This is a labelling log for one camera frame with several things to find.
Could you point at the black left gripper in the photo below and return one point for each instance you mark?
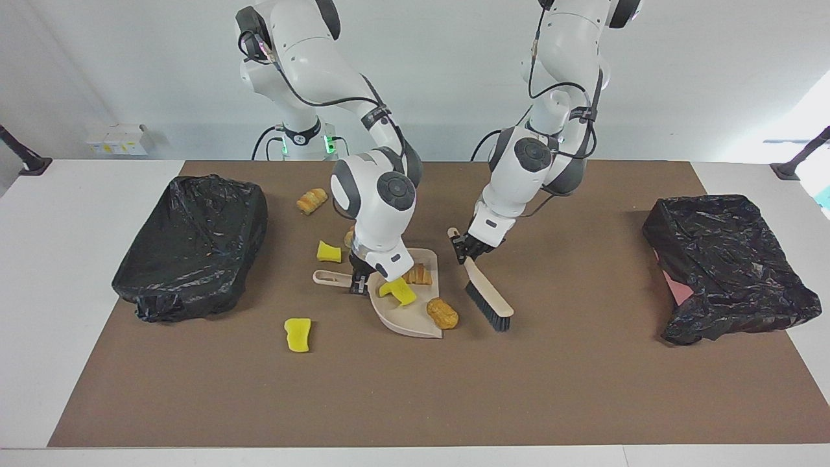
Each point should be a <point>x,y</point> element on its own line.
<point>478,249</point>

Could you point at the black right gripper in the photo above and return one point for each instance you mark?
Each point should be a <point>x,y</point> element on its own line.
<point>360,267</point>

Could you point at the large yellow sponge piece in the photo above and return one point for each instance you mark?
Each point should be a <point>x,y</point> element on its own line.
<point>402,293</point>

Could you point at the beige hand brush black bristles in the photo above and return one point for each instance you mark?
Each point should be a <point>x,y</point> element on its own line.
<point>489,298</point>

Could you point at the beige plastic dustpan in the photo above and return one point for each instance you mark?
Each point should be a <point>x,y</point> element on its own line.
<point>408,321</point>

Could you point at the brown oval bun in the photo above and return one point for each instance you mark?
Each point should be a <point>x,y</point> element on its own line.
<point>443,314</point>

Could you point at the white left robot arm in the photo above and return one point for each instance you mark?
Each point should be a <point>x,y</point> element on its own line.
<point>519,188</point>

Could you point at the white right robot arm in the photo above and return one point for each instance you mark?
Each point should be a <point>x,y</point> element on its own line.
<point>311,58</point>

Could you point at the black plastic trash bag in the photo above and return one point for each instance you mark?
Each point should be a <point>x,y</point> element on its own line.
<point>194,246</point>
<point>726,259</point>

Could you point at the pink plastic bin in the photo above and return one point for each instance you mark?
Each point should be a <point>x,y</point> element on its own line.
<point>677,288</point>

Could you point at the small yellow sponge piece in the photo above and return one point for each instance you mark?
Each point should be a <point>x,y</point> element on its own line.
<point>329,251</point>

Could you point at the small sliced bread piece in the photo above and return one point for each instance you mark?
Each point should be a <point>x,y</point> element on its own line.
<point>349,239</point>

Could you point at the yellow wavy sponge piece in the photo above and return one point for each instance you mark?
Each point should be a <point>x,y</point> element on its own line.
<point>297,335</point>

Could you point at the striped croissant bread piece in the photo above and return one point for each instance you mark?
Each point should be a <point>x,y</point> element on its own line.
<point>312,201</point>

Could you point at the brown table mat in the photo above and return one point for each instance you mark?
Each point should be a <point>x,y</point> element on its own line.
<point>415,402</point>

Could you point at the white wall socket box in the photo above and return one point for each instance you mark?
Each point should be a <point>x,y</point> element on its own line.
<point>120,139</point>

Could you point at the black camera stand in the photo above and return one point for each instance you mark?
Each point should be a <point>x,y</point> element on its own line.
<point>801,157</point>
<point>23,155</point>

